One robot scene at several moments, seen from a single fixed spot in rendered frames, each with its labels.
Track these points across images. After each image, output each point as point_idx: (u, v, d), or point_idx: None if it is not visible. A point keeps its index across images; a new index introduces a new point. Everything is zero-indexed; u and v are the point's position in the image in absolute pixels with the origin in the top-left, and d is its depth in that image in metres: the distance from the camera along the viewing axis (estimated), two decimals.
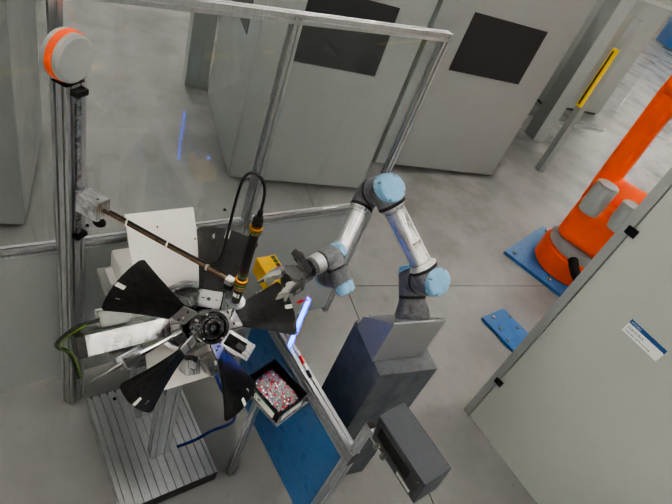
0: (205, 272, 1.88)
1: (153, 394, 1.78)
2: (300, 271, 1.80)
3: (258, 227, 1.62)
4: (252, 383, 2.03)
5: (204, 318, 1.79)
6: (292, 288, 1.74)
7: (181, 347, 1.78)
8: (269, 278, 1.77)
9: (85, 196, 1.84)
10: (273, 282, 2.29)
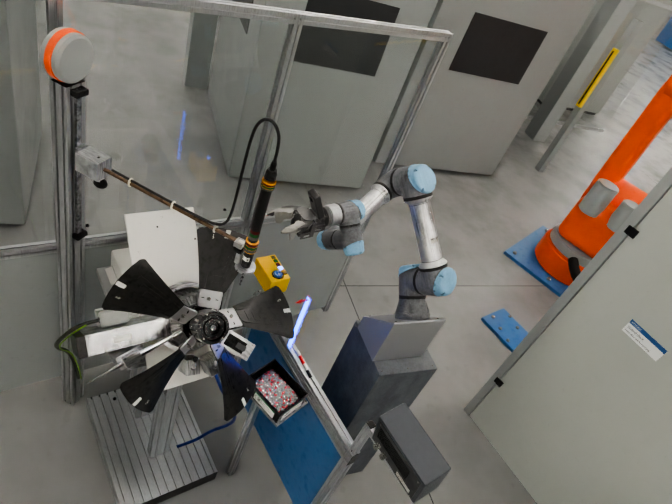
0: (248, 305, 1.99)
1: (126, 300, 1.71)
2: (313, 215, 1.72)
3: (271, 181, 1.50)
4: (151, 406, 1.80)
5: (220, 315, 1.82)
6: (300, 227, 1.66)
7: (185, 306, 1.78)
8: (280, 213, 1.70)
9: (85, 154, 1.73)
10: (273, 282, 2.29)
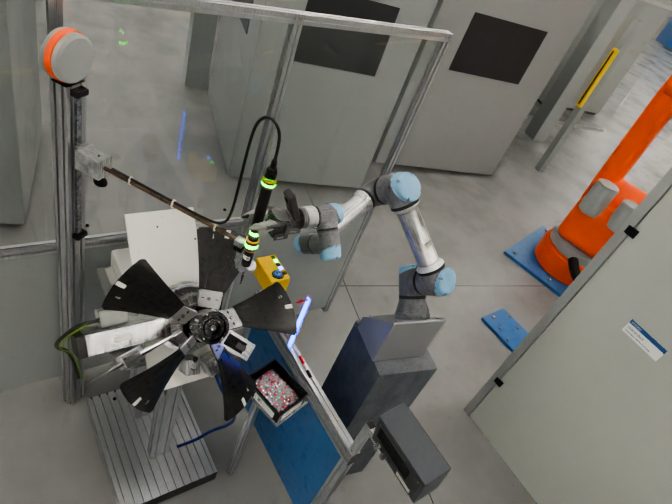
0: (248, 304, 1.98)
1: (126, 300, 1.71)
2: (288, 216, 1.66)
3: (271, 179, 1.50)
4: (151, 406, 1.80)
5: (220, 315, 1.82)
6: (270, 226, 1.61)
7: (185, 306, 1.78)
8: (254, 215, 1.63)
9: (85, 152, 1.73)
10: (273, 282, 2.29)
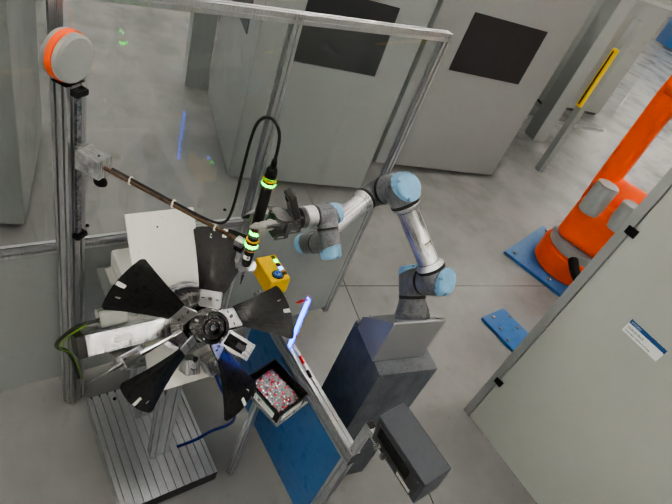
0: (231, 360, 1.95)
1: (209, 244, 1.87)
2: (288, 215, 1.66)
3: (271, 179, 1.50)
4: (109, 305, 1.70)
5: (226, 329, 1.84)
6: (271, 225, 1.60)
7: (222, 294, 1.86)
8: None
9: (85, 152, 1.73)
10: (273, 282, 2.29)
